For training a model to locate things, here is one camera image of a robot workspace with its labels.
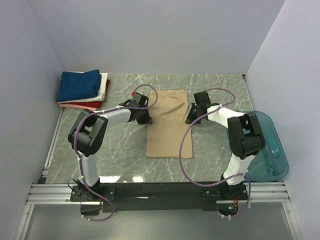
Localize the beige t shirt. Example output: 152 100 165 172
146 89 189 159

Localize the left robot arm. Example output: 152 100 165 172
67 92 152 201

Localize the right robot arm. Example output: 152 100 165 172
185 91 266 200

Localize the folded pink t shirt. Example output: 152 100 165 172
59 103 98 111

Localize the folded blue t shirt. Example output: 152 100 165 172
56 69 102 103

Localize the teal plastic bin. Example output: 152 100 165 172
246 110 289 183

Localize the black base beam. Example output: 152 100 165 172
70 182 249 215

